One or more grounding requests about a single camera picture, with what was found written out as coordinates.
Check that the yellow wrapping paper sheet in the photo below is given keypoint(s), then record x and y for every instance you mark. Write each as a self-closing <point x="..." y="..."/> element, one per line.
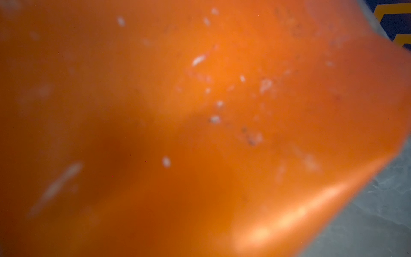
<point x="190" y="128"/>

